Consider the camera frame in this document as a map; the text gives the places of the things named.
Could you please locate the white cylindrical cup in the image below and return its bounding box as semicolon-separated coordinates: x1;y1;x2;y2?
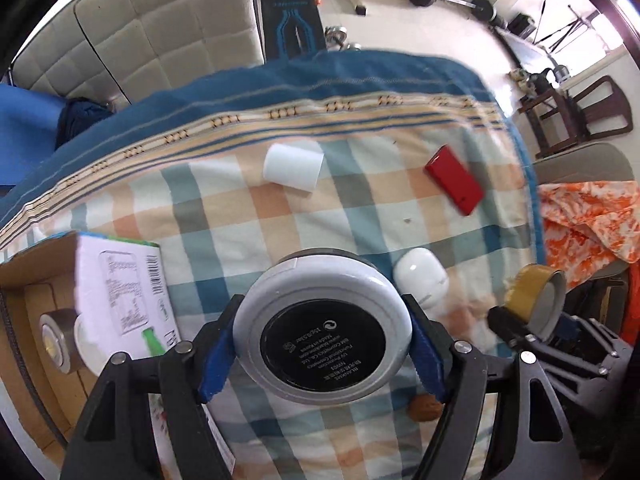
262;143;325;196

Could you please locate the cluttered side desk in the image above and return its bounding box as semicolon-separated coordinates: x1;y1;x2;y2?
494;24;572;88

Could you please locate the blue pillow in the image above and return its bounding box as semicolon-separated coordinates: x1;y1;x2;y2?
0;84;68;187

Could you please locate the beige tufted headboard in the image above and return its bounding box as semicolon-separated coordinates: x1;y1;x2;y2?
10;0;266;107

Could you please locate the black and blue exercise machine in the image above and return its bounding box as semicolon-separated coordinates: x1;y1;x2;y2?
257;0;327;61

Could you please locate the dark blue cloth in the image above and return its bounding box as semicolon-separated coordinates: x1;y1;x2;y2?
56;97;115;150

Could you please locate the white earbuds case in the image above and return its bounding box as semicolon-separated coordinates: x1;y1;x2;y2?
392;249;449;311

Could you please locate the orange floral cloth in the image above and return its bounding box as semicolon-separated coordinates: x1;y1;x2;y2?
537;180;640;292

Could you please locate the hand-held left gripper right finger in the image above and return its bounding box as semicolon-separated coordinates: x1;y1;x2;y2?
399;293;584;480

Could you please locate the plaid blanket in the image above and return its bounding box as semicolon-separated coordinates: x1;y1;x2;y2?
0;49;545;480

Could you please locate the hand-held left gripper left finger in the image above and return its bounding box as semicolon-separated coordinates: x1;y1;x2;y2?
60;294;246;480

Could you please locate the cardboard box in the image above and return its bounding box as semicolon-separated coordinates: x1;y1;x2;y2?
0;232;166;466

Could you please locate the white round lid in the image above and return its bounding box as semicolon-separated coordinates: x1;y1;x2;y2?
74;312;120;376

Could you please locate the grey chair seat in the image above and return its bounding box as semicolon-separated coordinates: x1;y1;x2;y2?
531;141;637;187

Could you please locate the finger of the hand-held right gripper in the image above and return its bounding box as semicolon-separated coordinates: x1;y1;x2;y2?
551;310;632;361
487;305;608;386

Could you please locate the dark wooden chair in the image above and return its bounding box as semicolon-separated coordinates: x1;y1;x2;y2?
517;75;632;158

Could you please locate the brown packing tape roll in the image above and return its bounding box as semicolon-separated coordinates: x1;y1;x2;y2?
502;264;568;346

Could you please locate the brown walnut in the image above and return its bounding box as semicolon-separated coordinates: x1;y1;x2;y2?
407;394;445;422

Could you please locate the red rectangular box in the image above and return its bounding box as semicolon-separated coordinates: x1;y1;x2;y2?
424;144;486;217

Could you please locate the round white compact case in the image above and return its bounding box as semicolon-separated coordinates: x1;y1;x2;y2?
232;249;415;407

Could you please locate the silver tape roll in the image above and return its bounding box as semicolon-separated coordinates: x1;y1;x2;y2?
39;310;83;375

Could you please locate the white barcode carton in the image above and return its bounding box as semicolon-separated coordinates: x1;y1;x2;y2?
74;232;236;480

